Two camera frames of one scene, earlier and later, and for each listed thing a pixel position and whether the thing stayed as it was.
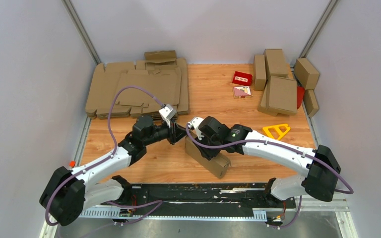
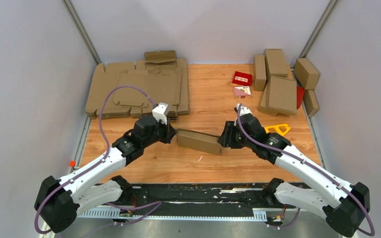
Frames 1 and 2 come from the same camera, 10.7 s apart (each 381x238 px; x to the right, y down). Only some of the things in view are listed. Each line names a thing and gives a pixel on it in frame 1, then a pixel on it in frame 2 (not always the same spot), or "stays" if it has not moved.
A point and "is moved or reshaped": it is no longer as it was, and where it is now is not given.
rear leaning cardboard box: (276, 63) stays
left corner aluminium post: (69, 7) stays
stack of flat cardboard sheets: (165, 80) stays
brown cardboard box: (218, 165) is moved or reshaped
